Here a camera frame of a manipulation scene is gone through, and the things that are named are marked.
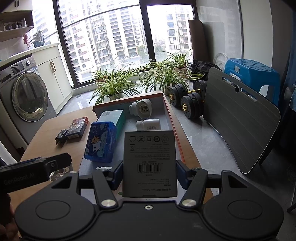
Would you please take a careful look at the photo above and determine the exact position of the blue translucent plastic box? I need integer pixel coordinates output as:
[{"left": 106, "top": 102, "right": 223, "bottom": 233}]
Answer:
[{"left": 84, "top": 121, "right": 117, "bottom": 163}]

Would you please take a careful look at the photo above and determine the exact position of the clear repellent liquid bottle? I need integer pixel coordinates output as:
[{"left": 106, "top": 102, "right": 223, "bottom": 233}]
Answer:
[{"left": 49, "top": 164, "right": 73, "bottom": 181}]

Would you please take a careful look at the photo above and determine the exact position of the white power adapter box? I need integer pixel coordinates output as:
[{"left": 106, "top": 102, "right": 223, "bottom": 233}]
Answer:
[{"left": 122, "top": 130, "right": 178, "bottom": 198}]

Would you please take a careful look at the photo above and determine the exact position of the black power adapter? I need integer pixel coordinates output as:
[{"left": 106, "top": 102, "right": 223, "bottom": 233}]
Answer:
[{"left": 55, "top": 129, "right": 68, "bottom": 147}]

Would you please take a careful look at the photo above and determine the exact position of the red playing card box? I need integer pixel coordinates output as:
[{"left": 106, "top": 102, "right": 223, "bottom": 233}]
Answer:
[{"left": 66, "top": 116, "right": 89, "bottom": 140}]

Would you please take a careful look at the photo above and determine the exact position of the teal adhesive bandages box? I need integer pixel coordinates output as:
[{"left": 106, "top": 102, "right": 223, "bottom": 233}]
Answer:
[{"left": 97, "top": 109, "right": 125, "bottom": 139}]

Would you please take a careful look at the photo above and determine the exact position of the small white pill bottle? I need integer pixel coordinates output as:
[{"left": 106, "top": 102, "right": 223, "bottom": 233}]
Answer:
[{"left": 136, "top": 118, "right": 161, "bottom": 131}]

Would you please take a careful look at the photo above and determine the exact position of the white plug heater green button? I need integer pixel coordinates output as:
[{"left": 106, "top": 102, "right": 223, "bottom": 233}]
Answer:
[{"left": 129, "top": 98, "right": 152, "bottom": 120}]

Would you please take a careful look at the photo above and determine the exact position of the person left hand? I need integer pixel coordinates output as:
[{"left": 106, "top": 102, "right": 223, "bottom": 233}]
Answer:
[{"left": 1, "top": 194, "right": 20, "bottom": 240}]

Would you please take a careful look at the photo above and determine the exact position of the grey front-load washing machine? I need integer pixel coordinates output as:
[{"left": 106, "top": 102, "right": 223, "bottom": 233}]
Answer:
[{"left": 1, "top": 54, "right": 57, "bottom": 144}]

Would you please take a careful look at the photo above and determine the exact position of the black dumbbell front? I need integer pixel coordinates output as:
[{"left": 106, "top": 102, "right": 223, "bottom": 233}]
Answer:
[{"left": 181, "top": 92, "right": 204, "bottom": 120}]

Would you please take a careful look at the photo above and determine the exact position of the black dumbbell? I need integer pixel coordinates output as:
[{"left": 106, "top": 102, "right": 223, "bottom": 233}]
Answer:
[
  {"left": 181, "top": 92, "right": 204, "bottom": 120},
  {"left": 169, "top": 80, "right": 207, "bottom": 109}
]

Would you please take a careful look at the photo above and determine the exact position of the orange cardboard box tray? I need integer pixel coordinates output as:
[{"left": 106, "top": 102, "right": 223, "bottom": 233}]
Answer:
[{"left": 78, "top": 90, "right": 186, "bottom": 197}]

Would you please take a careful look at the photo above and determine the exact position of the grey folding lap board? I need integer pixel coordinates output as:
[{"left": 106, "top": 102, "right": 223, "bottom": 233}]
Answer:
[{"left": 203, "top": 67, "right": 280, "bottom": 174}]

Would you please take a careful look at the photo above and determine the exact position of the black dumbbell rear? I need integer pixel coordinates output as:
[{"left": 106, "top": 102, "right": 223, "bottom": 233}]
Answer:
[{"left": 169, "top": 80, "right": 207, "bottom": 109}]

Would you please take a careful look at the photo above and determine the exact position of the spider plant white pot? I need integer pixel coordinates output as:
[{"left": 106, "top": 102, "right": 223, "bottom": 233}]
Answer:
[{"left": 90, "top": 66, "right": 139, "bottom": 104}]

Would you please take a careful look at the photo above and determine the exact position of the spider plant terracotta pot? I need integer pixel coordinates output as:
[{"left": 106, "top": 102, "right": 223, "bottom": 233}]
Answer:
[{"left": 91, "top": 67, "right": 110, "bottom": 82}]

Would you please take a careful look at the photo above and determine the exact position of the right spider plant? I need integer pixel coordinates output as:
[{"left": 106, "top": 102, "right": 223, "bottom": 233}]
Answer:
[{"left": 139, "top": 51, "right": 204, "bottom": 92}]

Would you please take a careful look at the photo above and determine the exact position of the black bag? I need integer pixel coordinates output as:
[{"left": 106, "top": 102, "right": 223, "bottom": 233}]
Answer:
[{"left": 191, "top": 59, "right": 222, "bottom": 81}]

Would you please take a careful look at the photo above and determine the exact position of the white cabinet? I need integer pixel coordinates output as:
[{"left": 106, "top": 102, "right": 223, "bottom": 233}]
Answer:
[{"left": 32, "top": 44, "right": 73, "bottom": 113}]

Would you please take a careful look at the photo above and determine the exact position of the blue plastic stool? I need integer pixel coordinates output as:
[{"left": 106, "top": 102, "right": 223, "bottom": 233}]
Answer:
[{"left": 224, "top": 58, "right": 280, "bottom": 106}]

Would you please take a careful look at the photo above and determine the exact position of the white fan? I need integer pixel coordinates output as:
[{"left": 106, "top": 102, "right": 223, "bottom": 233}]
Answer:
[{"left": 213, "top": 53, "right": 228, "bottom": 71}]

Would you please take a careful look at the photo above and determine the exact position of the brown rolled mat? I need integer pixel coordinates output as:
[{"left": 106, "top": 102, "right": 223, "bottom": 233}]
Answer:
[{"left": 189, "top": 20, "right": 210, "bottom": 62}]

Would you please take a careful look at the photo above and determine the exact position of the wooden wall shelf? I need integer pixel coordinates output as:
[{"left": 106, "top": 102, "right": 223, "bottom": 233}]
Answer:
[{"left": 1, "top": 0, "right": 34, "bottom": 42}]

